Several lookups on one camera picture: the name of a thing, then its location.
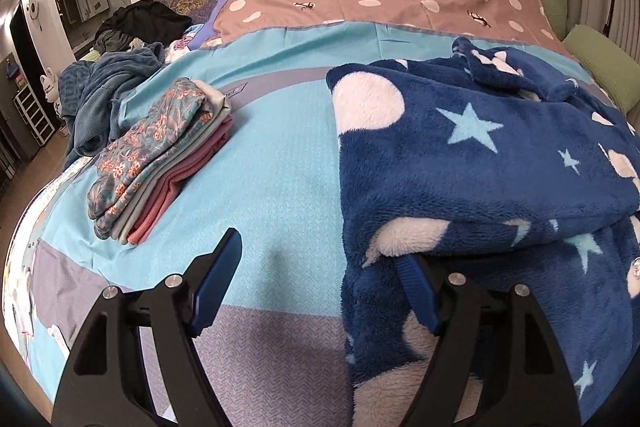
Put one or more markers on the folded floral garment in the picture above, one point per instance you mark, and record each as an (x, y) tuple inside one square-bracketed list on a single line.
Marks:
[(179, 116)]

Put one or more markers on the white shelf rack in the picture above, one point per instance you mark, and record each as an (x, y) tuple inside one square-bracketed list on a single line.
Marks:
[(33, 115)]

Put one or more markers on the folded grey garment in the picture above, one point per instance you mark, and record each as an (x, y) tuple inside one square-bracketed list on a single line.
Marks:
[(170, 161)]

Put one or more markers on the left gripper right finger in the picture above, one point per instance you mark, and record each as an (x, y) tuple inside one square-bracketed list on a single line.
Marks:
[(496, 362)]

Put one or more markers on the black clothes pile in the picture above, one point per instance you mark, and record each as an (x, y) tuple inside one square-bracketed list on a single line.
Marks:
[(147, 20)]

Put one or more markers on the near green pillow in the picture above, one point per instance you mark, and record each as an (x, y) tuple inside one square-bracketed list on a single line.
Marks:
[(610, 66)]

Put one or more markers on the white cat figurine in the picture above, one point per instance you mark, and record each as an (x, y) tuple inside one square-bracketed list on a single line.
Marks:
[(49, 83)]

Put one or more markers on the folded pink garment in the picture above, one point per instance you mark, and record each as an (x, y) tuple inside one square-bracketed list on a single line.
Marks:
[(167, 187)]

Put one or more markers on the teal grey patterned bedspread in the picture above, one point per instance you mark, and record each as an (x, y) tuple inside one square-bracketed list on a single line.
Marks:
[(275, 354)]

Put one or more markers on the blue teal crumpled blanket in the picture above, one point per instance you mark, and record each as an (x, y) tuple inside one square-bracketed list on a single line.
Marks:
[(91, 93)]

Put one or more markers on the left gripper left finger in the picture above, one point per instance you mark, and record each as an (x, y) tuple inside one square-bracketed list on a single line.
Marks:
[(134, 362)]

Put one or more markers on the navy fleece star pajama top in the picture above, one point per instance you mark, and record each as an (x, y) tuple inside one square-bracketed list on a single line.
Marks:
[(496, 165)]

